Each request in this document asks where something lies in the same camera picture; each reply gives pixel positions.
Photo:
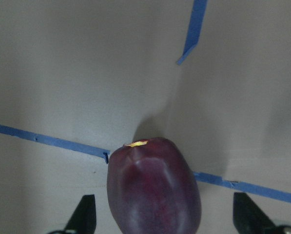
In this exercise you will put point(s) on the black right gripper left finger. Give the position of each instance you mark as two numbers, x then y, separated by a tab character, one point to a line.
84	217

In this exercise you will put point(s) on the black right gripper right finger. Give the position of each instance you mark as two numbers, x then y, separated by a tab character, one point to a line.
248	218

